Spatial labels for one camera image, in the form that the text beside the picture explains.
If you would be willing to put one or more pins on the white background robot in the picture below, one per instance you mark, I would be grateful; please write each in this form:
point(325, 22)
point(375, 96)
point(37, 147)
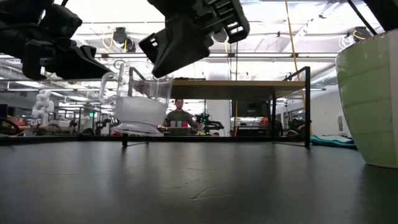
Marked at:
point(43, 107)

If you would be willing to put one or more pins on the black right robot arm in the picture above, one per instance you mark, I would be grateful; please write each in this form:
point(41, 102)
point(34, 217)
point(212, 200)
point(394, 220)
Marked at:
point(385, 12)

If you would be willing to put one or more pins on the person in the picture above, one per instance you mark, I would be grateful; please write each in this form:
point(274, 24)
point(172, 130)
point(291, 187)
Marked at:
point(178, 118)

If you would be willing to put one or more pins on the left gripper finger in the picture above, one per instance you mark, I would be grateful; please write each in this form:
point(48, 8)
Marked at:
point(77, 65)

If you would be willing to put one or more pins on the clear glass cup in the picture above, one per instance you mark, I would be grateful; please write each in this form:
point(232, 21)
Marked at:
point(140, 109)

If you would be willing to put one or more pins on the green ribbed mug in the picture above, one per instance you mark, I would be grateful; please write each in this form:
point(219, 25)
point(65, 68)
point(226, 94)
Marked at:
point(370, 109)

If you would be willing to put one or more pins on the folded blue cloth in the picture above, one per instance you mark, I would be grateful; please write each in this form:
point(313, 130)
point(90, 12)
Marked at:
point(332, 141)

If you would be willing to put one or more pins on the wooden shelf with black legs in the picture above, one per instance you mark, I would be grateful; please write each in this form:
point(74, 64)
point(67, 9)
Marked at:
point(233, 90)

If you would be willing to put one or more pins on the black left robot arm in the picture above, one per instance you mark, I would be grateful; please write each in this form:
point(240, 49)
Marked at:
point(12, 31)

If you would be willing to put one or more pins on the black background robot arm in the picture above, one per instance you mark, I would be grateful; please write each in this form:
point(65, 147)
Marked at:
point(210, 124)

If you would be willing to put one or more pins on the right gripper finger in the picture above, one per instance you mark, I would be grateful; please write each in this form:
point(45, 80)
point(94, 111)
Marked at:
point(169, 49)
point(199, 40)

